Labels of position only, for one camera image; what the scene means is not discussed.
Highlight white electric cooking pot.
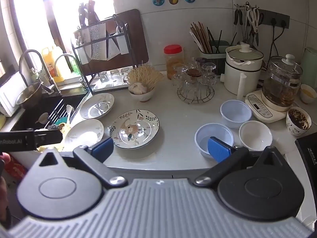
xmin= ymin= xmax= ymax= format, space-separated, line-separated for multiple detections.
xmin=220 ymin=43 xmax=264 ymax=101

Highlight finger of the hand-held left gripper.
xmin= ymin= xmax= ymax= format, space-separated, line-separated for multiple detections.
xmin=33 ymin=130 xmax=64 ymax=146

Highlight colourful floral plate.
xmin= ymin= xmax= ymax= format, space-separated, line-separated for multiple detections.
xmin=108 ymin=109 xmax=160 ymax=149

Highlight light blue plastic bowl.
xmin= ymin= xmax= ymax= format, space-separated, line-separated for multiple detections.
xmin=220 ymin=100 xmax=252 ymax=129
xmin=194 ymin=123 xmax=234 ymax=158

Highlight black-handled kitchen tool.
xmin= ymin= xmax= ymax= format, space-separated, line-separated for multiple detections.
xmin=234 ymin=8 xmax=244 ymax=26

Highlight steel bowl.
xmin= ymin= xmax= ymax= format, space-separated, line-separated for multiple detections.
xmin=15 ymin=82 xmax=44 ymax=109

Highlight set of clear glass cups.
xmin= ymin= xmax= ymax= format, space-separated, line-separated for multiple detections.
xmin=171 ymin=57 xmax=218 ymax=87

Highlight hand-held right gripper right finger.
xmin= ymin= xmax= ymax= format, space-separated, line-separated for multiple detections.
xmin=194 ymin=136 xmax=289 ymax=186

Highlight brown-handled kitchen knife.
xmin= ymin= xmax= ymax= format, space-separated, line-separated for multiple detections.
xmin=78 ymin=2 xmax=88 ymax=28
xmin=88 ymin=0 xmax=101 ymax=24

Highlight black power cable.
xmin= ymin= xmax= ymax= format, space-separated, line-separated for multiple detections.
xmin=266 ymin=25 xmax=285 ymax=65

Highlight plain white ceramic bowl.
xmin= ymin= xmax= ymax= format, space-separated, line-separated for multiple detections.
xmin=239 ymin=120 xmax=273 ymax=152

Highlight glass electric kettle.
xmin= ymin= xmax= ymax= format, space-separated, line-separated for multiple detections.
xmin=263 ymin=54 xmax=303 ymax=107

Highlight red-lidded plastic jar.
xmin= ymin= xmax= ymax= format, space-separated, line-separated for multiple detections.
xmin=163 ymin=45 xmax=184 ymax=80

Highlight white plate grey leaf print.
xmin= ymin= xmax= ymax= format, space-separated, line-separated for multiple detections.
xmin=79 ymin=93 xmax=115 ymax=119
xmin=64 ymin=118 xmax=104 ymax=152

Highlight white spoon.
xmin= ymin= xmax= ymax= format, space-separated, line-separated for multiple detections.
xmin=65 ymin=105 xmax=73 ymax=124

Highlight black metal knife rack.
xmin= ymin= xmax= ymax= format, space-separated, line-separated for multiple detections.
xmin=71 ymin=15 xmax=129 ymax=92

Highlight white-handled scissors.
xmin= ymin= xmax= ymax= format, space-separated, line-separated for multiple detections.
xmin=248 ymin=8 xmax=260 ymax=46

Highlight yellow oil bottle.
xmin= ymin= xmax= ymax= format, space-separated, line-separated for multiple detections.
xmin=41 ymin=46 xmax=65 ymax=82

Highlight black sink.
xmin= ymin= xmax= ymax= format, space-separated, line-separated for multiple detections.
xmin=15 ymin=89 xmax=88 ymax=132

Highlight clear drip tray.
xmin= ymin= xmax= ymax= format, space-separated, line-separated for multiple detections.
xmin=93 ymin=78 xmax=132 ymax=91

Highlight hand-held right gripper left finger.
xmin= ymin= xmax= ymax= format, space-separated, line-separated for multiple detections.
xmin=32 ymin=137 xmax=128 ymax=189

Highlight dark wooden cutting board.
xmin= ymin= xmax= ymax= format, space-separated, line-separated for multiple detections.
xmin=106 ymin=9 xmax=149 ymax=67

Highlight dark pull-down faucet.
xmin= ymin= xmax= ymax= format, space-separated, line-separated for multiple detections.
xmin=19 ymin=49 xmax=62 ymax=95

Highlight pale green container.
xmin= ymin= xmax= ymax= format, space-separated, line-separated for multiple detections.
xmin=303 ymin=47 xmax=317 ymax=90

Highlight garlic bulb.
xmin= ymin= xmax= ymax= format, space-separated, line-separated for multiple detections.
xmin=129 ymin=82 xmax=148 ymax=95

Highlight bundle of chopsticks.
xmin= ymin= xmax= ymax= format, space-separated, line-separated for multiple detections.
xmin=189 ymin=22 xmax=213 ymax=54

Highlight small bowl yellow liquid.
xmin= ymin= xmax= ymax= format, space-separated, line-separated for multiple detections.
xmin=300 ymin=84 xmax=317 ymax=105

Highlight dark wall socket strip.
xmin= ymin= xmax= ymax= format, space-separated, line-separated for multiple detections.
xmin=258 ymin=9 xmax=290 ymax=29

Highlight textured steel cutting board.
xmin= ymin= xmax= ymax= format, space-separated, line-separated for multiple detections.
xmin=89 ymin=23 xmax=108 ymax=60

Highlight wire cup rack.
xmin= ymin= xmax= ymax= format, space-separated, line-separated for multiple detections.
xmin=177 ymin=79 xmax=215 ymax=105

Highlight patterned cup with tea leaves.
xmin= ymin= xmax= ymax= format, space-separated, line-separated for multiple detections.
xmin=286 ymin=106 xmax=312 ymax=136

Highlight white plastic board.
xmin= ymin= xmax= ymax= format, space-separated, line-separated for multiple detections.
xmin=0 ymin=72 xmax=28 ymax=117

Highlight black induction cooker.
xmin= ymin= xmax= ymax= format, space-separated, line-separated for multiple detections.
xmin=295 ymin=132 xmax=317 ymax=169

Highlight red packet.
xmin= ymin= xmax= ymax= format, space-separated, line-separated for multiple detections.
xmin=5 ymin=155 xmax=26 ymax=179

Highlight white kettle base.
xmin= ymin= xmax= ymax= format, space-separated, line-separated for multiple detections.
xmin=245 ymin=89 xmax=298 ymax=123

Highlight chrome faucet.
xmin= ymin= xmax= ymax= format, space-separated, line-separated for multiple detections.
xmin=54 ymin=54 xmax=82 ymax=80

